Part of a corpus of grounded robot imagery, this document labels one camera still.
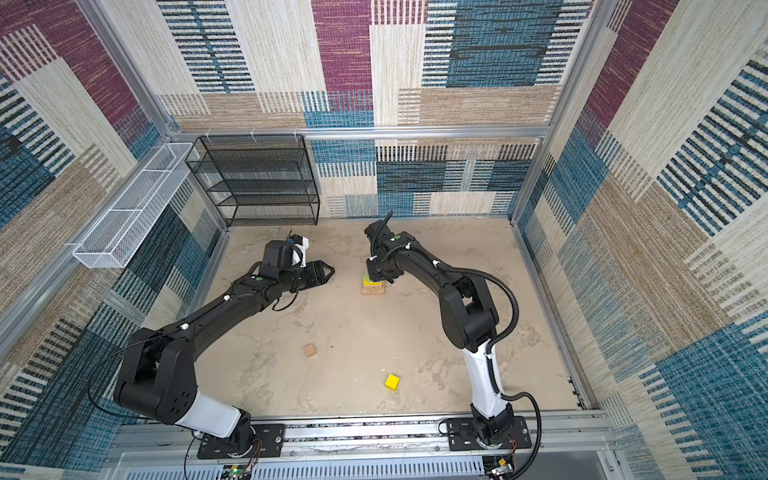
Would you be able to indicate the black wire shelf rack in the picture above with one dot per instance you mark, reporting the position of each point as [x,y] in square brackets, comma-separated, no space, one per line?
[257,180]

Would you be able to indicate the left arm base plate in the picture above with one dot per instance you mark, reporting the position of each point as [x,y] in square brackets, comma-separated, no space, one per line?
[258,440]

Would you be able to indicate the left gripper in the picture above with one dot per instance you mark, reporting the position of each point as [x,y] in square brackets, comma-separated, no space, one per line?
[315,272]

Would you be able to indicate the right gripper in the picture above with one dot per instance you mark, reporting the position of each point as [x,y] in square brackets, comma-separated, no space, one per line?
[375,275]

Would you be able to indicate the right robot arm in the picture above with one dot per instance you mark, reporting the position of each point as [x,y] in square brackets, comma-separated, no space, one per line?
[468,315]

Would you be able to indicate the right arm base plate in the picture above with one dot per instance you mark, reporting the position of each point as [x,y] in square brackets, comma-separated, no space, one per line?
[462,436]

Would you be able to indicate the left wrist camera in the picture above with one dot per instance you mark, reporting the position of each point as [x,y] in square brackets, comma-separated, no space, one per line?
[299,246]

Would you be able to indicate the white wire mesh basket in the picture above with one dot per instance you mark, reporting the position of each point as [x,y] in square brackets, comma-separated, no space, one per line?
[113,241]

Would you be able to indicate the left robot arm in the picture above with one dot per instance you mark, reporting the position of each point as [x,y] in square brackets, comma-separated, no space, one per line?
[157,377]

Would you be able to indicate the natural wood block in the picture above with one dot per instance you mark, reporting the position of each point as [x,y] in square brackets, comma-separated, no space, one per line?
[370,290]

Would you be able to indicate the yellow cube block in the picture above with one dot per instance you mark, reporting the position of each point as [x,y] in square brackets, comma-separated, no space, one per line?
[392,382]

